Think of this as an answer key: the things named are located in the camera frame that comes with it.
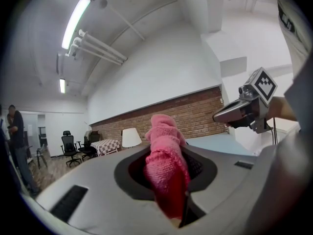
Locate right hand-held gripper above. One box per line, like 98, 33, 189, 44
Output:
212, 67, 279, 134

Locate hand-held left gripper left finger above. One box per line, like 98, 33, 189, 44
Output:
35, 144, 181, 235

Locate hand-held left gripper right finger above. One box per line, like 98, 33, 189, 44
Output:
180, 144, 259, 230

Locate pink cloth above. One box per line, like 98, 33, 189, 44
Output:
143, 114, 192, 220

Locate person's right forearm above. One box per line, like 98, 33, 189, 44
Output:
266, 96, 298, 121

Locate checkered cloth table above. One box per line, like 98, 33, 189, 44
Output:
90, 139, 122, 158

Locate black office chair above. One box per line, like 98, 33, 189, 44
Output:
60, 130, 83, 167
77, 135, 98, 161

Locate white shade table lamp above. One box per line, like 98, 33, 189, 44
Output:
121, 127, 142, 151

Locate person's beige shirt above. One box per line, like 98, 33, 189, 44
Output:
273, 0, 311, 78

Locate white ceiling pipes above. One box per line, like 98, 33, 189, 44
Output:
65, 29, 128, 66

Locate long ceiling tube light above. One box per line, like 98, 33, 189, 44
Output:
61, 0, 91, 50

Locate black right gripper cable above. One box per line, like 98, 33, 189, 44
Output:
270, 117, 279, 145

